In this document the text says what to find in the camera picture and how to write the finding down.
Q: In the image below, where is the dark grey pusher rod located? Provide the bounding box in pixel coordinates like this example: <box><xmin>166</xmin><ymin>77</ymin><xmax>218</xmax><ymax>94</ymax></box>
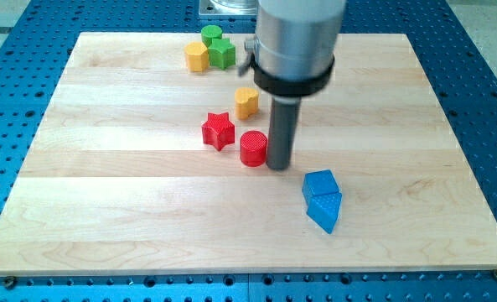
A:
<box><xmin>267</xmin><ymin>96</ymin><xmax>301</xmax><ymax>171</ymax></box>

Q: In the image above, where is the black clamp ring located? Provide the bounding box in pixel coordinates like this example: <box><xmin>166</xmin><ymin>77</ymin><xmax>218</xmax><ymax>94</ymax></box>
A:
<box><xmin>249</xmin><ymin>55</ymin><xmax>335</xmax><ymax>97</ymax></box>

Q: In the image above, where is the blue triangle block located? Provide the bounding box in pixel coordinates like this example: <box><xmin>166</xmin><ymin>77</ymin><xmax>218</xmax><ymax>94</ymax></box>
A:
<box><xmin>304</xmin><ymin>193</ymin><xmax>342</xmax><ymax>234</ymax></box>

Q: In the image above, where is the yellow heart block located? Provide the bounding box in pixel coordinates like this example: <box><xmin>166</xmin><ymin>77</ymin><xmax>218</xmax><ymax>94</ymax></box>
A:
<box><xmin>234</xmin><ymin>87</ymin><xmax>259</xmax><ymax>120</ymax></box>

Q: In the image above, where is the red cylinder block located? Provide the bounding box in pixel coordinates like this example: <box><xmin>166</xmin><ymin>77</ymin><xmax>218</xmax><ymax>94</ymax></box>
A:
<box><xmin>240</xmin><ymin>130</ymin><xmax>268</xmax><ymax>167</ymax></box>

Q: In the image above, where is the red star block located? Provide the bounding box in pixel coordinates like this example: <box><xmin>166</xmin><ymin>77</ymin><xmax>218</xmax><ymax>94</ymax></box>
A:
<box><xmin>201</xmin><ymin>112</ymin><xmax>236</xmax><ymax>151</ymax></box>

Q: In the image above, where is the green star block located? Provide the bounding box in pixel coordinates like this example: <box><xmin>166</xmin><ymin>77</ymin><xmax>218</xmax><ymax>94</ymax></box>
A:
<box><xmin>208</xmin><ymin>38</ymin><xmax>236</xmax><ymax>70</ymax></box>

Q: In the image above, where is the blue cube block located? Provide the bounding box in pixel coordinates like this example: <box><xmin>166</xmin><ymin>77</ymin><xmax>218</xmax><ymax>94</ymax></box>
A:
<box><xmin>302</xmin><ymin>169</ymin><xmax>340</xmax><ymax>205</ymax></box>

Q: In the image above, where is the green cylinder block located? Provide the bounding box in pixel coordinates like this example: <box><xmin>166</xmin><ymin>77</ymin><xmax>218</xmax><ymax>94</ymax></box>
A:
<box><xmin>200</xmin><ymin>24</ymin><xmax>223</xmax><ymax>47</ymax></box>

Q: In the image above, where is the yellow hexagon block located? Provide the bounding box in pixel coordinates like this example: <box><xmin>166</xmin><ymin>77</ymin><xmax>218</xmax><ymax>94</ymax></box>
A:
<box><xmin>184</xmin><ymin>42</ymin><xmax>210</xmax><ymax>72</ymax></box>

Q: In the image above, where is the light wooden board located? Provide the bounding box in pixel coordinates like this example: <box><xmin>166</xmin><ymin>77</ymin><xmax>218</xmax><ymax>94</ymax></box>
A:
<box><xmin>0</xmin><ymin>33</ymin><xmax>497</xmax><ymax>277</ymax></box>

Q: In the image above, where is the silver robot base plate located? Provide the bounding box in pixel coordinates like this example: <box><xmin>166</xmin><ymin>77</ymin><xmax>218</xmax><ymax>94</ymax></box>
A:
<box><xmin>199</xmin><ymin>0</ymin><xmax>257</xmax><ymax>18</ymax></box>

